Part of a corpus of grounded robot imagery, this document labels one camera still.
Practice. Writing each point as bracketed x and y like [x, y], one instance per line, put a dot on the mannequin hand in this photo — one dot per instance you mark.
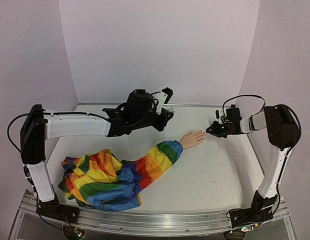
[192, 139]

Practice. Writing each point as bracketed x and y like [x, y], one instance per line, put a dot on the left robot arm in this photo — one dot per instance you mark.
[141, 110]

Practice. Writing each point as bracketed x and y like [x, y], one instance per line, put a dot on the rainbow striped jacket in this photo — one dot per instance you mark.
[101, 181]

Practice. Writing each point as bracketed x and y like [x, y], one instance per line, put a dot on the aluminium front rail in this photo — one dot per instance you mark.
[170, 224]

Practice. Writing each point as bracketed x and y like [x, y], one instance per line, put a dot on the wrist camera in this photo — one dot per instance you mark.
[220, 116]
[162, 97]

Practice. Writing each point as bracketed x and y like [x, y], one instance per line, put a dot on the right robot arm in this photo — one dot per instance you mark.
[284, 132]

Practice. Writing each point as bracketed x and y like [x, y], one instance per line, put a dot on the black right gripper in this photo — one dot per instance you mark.
[218, 129]

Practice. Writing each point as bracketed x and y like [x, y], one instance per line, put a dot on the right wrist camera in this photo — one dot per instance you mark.
[220, 116]

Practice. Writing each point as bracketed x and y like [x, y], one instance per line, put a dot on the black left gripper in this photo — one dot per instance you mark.
[166, 118]

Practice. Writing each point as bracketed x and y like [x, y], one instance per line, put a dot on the clear nail polish bottle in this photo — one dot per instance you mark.
[171, 109]

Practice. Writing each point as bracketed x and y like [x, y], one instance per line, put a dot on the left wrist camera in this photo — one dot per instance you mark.
[162, 97]

